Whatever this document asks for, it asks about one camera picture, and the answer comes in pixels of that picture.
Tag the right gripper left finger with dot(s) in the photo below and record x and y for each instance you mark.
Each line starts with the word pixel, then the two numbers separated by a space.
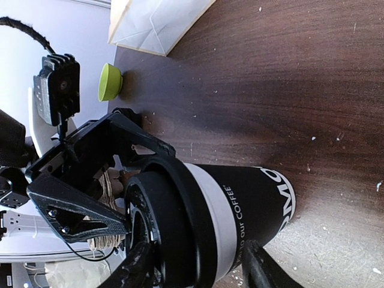
pixel 136 271

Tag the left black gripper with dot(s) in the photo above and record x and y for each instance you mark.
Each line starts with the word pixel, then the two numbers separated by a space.
pixel 65 183

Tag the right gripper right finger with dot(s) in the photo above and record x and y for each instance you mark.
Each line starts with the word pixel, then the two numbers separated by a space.
pixel 260 270

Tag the black paper coffee cup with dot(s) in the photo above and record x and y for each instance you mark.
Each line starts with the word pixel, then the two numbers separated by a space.
pixel 245 203

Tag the black plastic cup lid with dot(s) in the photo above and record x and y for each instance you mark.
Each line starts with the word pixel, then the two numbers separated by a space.
pixel 182 210

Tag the brown paper takeout bag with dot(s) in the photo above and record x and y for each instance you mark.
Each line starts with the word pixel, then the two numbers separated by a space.
pixel 153 27

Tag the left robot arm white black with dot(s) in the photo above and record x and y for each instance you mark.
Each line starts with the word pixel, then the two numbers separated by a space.
pixel 15 180

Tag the green small bowl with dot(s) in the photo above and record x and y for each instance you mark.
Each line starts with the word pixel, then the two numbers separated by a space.
pixel 110 83

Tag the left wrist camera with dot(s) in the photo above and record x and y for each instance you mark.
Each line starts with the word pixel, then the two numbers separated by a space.
pixel 57 88

